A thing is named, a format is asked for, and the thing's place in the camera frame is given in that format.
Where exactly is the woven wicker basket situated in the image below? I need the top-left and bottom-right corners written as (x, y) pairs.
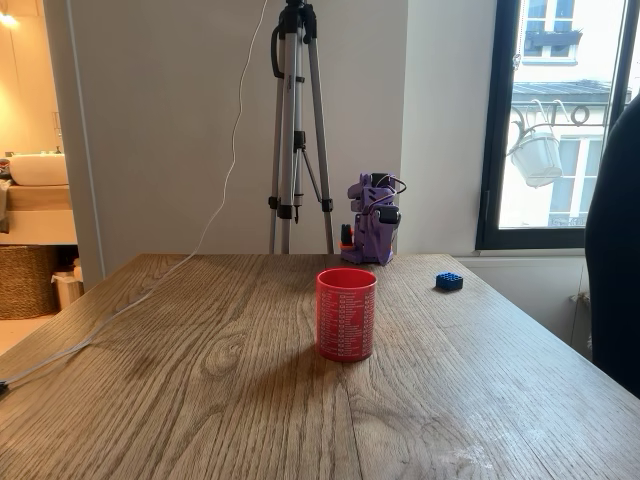
top-left (0, 244), bottom-right (60, 321)

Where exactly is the long white cable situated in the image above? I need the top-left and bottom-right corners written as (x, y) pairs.
top-left (0, 0), bottom-right (269, 397)

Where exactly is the blue toy brick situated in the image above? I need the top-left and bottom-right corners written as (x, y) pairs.
top-left (434, 271), bottom-right (465, 292)

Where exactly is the black window frame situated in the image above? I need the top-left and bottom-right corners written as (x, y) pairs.
top-left (474, 0), bottom-right (640, 252)

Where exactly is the white hanging flower pot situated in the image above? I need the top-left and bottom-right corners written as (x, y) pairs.
top-left (506, 98), bottom-right (565, 189)

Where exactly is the wooden vanity counter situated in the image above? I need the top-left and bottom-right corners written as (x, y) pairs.
top-left (0, 183), bottom-right (80, 247)

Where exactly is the pink round object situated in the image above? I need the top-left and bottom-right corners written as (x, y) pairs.
top-left (315, 267), bottom-right (378, 363)

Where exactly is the silver and black tripod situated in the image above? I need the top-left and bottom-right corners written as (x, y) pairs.
top-left (266, 0), bottom-right (336, 256)

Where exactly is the white wash basin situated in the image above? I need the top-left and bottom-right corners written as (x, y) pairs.
top-left (9, 151), bottom-right (69, 188)

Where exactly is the small white bin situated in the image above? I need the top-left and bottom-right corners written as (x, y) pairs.
top-left (51, 268), bottom-right (86, 312)

